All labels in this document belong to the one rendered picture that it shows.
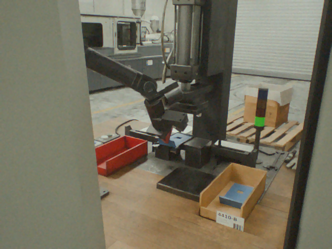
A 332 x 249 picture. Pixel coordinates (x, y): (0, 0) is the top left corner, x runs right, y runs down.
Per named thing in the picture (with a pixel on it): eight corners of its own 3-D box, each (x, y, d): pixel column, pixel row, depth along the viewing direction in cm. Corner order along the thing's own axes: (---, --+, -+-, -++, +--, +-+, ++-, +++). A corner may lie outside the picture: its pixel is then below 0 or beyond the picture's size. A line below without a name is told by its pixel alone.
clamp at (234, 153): (207, 163, 120) (209, 140, 117) (211, 160, 122) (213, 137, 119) (245, 173, 112) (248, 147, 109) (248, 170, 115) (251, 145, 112)
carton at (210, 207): (198, 218, 86) (199, 193, 84) (229, 183, 107) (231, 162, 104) (242, 234, 80) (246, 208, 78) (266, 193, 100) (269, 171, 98)
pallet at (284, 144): (244, 119, 510) (245, 110, 506) (308, 132, 453) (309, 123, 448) (207, 137, 419) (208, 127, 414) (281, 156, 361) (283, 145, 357)
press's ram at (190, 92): (152, 115, 119) (153, 35, 110) (184, 103, 140) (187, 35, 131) (194, 123, 110) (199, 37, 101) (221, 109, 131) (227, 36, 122)
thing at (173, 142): (157, 145, 114) (157, 137, 113) (177, 133, 127) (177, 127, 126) (173, 148, 111) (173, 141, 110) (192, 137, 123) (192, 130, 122)
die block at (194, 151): (154, 157, 124) (154, 140, 122) (167, 149, 133) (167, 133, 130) (199, 169, 115) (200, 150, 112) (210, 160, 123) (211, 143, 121)
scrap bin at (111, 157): (82, 168, 112) (81, 153, 111) (124, 147, 133) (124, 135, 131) (106, 177, 107) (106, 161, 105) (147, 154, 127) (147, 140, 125)
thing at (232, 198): (217, 204, 91) (218, 195, 90) (234, 184, 103) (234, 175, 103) (241, 212, 87) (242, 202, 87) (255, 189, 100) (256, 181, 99)
